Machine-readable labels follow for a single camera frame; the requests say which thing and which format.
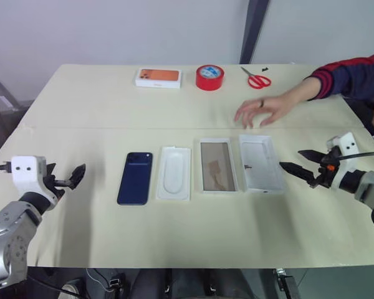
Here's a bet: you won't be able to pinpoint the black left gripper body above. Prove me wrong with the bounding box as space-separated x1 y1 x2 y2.
42 170 72 201

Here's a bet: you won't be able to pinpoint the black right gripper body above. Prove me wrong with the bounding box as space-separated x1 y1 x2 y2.
308 146 342 189

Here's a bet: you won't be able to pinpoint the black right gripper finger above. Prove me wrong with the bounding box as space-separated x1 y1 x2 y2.
279 161 316 185
297 149 324 163

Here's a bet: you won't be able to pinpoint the white box lid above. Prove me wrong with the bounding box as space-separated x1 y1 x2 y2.
238 133 287 195

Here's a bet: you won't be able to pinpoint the white tray with clear film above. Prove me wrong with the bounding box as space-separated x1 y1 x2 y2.
194 137 239 195

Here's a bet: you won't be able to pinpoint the white box with orange phone print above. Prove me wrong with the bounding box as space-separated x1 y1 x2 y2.
133 67 183 91

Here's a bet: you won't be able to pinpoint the person's bare hand with ring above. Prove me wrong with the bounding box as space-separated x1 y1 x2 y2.
234 93 302 130

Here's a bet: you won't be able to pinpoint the dark blue smartphone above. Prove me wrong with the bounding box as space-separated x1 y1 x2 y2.
117 151 154 207

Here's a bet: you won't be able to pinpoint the white moulded paper tray insert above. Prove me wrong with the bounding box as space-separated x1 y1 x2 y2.
156 146 192 202

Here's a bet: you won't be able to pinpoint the black metal table clamp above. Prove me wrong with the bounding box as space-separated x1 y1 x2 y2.
274 267 300 299

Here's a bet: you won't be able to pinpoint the red adhesive tape roll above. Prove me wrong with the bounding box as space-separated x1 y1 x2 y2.
195 64 226 92

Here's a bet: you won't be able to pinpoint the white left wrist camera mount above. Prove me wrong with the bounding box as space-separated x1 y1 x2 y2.
11 155 57 207

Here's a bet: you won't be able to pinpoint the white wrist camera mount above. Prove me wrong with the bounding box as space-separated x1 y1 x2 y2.
326 131 363 189
11 155 57 207

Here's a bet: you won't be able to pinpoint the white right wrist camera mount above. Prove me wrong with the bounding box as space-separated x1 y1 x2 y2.
326 131 363 189

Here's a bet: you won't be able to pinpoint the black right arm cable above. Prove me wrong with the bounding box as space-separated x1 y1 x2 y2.
335 151 374 163

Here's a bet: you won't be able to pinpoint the red handled scissors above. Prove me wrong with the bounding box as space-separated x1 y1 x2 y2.
240 66 272 90

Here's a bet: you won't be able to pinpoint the white thin cable under table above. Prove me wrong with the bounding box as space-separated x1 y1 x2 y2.
85 268 115 292

